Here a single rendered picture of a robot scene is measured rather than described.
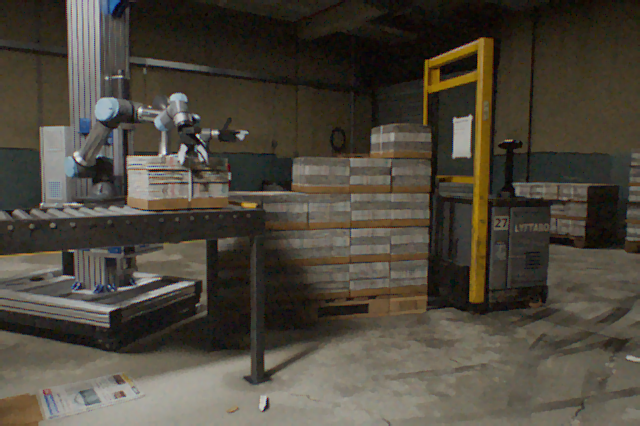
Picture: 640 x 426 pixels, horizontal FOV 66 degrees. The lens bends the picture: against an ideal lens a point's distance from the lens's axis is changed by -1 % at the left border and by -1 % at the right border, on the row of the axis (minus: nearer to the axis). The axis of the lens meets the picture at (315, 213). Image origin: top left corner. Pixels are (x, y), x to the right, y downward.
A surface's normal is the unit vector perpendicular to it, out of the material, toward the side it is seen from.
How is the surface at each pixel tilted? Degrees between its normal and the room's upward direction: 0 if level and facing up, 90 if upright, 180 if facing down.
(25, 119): 90
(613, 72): 90
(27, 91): 90
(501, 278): 90
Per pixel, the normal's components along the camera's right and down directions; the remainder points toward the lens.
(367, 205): 0.30, 0.08
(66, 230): 0.58, 0.07
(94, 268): -0.37, 0.07
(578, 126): -0.81, 0.04
